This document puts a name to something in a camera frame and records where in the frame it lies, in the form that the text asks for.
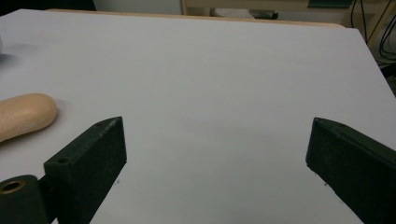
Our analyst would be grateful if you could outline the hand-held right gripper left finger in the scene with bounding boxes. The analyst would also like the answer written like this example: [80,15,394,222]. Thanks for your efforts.
[43,116,128,224]

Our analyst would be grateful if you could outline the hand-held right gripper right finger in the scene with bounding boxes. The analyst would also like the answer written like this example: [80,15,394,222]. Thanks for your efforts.
[304,117,396,224]

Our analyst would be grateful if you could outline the tan bread roll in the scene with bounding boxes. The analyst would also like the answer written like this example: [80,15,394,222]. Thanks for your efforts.
[0,92,59,144]

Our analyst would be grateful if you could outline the black cables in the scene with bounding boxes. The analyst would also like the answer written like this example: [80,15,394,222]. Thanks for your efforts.
[350,0,396,63]

